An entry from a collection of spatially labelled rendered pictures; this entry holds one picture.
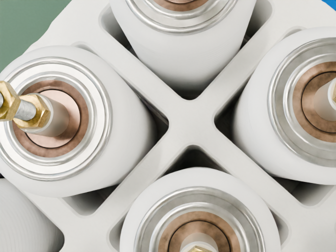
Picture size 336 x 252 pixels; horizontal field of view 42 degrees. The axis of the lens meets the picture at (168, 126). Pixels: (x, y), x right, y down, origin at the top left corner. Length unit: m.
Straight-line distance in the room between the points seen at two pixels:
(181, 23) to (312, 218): 0.17
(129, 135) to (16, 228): 0.11
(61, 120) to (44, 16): 0.33
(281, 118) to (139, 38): 0.10
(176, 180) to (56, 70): 0.10
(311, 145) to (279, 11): 0.13
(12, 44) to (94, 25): 0.23
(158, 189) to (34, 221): 0.12
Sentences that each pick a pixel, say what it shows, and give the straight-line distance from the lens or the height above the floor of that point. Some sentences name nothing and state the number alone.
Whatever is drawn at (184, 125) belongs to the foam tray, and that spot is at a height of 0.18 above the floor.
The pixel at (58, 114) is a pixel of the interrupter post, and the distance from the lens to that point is 0.25.
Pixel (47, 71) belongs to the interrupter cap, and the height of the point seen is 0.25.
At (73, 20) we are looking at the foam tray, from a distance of 0.36.
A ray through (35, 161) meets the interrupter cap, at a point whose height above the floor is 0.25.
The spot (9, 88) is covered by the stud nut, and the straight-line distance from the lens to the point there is 0.21.
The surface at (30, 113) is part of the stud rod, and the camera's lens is 0.23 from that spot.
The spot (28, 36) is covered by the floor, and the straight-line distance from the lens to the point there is 0.57.
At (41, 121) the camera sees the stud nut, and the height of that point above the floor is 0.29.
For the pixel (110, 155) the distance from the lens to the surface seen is 0.27.
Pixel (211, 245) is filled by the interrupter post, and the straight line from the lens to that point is 0.23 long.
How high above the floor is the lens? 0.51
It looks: 84 degrees down
